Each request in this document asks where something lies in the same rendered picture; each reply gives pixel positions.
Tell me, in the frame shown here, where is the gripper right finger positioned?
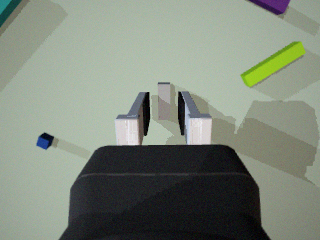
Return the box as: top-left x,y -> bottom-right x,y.
178,91 -> 213,145

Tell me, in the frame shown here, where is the purple rod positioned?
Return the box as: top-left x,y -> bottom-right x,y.
248,0 -> 290,15

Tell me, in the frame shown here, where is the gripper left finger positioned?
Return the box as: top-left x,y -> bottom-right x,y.
115,92 -> 150,145

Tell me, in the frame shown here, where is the lime green rod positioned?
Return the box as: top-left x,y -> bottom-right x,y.
241,41 -> 306,87

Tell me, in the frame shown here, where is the small blue block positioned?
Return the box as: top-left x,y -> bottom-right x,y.
36,132 -> 54,150

